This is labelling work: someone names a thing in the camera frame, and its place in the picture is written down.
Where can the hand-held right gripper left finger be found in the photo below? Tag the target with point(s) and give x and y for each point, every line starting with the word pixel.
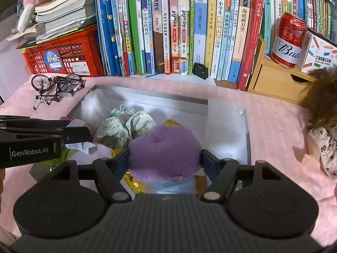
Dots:
pixel 122 160

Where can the stack of worn paperbacks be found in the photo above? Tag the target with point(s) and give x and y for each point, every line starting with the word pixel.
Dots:
pixel 65 13

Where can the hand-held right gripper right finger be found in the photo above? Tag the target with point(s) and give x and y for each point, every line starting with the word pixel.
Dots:
pixel 208 163

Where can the shallow white cardboard box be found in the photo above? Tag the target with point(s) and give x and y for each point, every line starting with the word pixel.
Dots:
pixel 147 102

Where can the white label printer box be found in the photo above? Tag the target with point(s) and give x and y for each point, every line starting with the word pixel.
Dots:
pixel 321 55

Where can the red plastic crate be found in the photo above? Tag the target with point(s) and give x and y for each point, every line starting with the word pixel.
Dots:
pixel 79 47

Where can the row of colourful books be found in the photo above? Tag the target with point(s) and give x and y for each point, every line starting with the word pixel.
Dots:
pixel 184 31

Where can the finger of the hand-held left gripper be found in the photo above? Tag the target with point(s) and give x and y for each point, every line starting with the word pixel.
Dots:
pixel 39 123
pixel 77 135

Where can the gold sequin bow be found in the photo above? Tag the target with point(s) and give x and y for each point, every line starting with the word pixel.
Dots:
pixel 131 181

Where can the small wooden drawer unit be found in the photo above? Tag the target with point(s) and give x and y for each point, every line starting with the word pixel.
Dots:
pixel 273 81

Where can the red drink can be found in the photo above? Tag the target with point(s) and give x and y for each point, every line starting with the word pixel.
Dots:
pixel 287 47

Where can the purple plush pad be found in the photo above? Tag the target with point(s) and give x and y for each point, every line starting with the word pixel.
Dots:
pixel 164 150

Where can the brown-haired doll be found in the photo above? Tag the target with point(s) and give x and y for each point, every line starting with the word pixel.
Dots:
pixel 323 142

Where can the light blue cloth roll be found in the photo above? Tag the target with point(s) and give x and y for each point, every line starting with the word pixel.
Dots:
pixel 173 187

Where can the black model bicycle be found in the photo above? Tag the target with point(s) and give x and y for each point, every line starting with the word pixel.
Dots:
pixel 56 84

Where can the pink striped tablecloth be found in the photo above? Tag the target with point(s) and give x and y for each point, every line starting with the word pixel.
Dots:
pixel 276 137

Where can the small black case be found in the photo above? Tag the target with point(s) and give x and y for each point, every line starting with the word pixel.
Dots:
pixel 200 71

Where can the green floral cloth bundle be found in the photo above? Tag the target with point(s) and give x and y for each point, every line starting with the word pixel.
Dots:
pixel 139 123

